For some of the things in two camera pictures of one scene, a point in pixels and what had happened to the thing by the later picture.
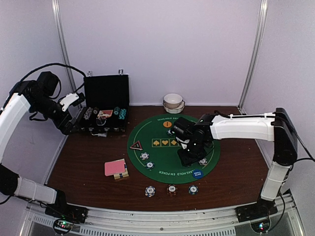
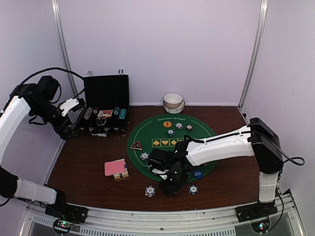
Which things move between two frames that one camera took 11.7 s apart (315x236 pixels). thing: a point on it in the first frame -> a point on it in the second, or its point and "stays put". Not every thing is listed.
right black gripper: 187,161 -> 170,190
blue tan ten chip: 144,156 stays put
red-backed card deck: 118,168 stays put
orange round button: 167,124 stays put
